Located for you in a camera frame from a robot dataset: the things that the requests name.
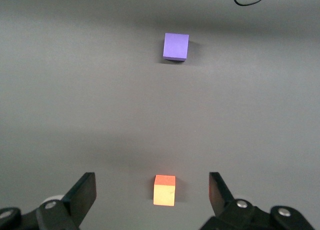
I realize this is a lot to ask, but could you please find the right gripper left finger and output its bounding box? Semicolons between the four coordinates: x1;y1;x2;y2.
0;171;98;230

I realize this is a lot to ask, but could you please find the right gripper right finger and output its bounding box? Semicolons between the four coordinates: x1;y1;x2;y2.
208;171;316;230

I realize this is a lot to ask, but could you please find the orange foam block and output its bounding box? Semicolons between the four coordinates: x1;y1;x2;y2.
152;174;177;206

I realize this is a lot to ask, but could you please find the purple foam block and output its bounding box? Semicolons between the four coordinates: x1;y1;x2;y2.
162;32;190;63

